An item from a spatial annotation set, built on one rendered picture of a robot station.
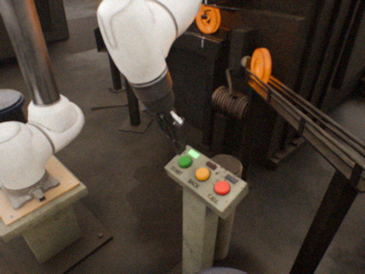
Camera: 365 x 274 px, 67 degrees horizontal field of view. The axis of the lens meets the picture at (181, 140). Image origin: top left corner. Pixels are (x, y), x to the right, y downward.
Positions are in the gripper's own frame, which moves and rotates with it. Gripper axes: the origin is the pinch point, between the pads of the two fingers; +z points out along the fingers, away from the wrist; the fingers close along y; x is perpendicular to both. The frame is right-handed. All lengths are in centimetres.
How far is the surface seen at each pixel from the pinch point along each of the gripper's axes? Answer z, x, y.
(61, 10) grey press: 64, -91, 352
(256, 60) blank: 17, -60, 18
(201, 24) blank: 17, -73, 64
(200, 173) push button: 7.9, 0.7, -7.1
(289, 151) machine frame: 93, -73, 7
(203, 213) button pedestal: 17.6, 7.1, -11.9
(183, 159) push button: 7.9, 0.0, 0.6
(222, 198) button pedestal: 9.0, 2.6, -17.0
